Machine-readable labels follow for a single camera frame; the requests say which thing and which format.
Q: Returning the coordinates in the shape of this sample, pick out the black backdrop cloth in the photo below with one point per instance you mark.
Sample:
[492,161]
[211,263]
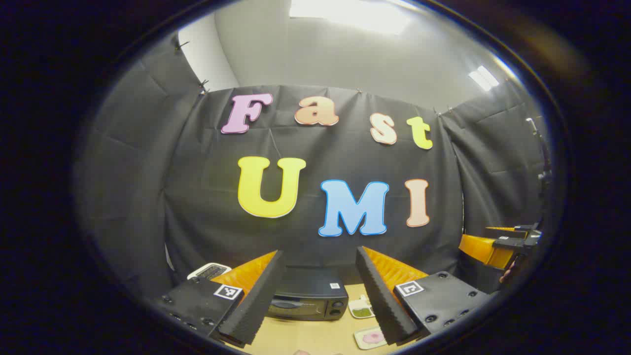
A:
[197,172]

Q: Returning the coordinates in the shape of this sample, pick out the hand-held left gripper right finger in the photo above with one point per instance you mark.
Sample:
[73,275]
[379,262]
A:
[382,301]

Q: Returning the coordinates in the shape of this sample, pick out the white divided plate with beans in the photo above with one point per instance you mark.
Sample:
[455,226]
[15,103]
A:
[361,309]

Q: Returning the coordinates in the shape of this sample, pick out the white plate with pink food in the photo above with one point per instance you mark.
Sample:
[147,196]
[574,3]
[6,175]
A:
[370,337]

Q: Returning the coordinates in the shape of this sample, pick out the small ceiling light panel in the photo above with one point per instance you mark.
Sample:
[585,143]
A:
[484,78]

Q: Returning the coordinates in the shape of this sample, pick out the black electric oven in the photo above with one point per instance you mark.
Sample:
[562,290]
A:
[308,296]

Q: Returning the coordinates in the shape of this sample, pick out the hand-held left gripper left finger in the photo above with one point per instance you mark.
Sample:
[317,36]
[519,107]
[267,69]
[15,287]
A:
[256,301]

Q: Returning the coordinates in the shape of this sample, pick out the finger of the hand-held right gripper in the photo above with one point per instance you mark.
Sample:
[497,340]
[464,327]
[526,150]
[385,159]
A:
[485,250]
[512,229]

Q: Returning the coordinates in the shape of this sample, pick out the white countertop appliance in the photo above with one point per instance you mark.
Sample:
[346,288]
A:
[209,270]

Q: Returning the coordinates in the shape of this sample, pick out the large ceiling light panel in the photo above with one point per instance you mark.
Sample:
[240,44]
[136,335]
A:
[352,14]

